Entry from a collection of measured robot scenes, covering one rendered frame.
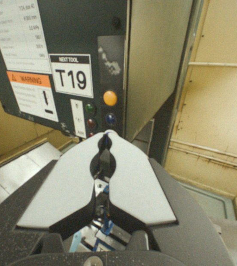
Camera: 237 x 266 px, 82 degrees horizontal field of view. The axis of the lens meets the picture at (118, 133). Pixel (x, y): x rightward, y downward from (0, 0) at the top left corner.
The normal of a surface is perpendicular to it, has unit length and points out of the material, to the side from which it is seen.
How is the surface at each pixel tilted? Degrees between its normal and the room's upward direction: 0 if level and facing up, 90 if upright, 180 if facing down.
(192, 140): 90
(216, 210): 0
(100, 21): 90
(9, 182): 26
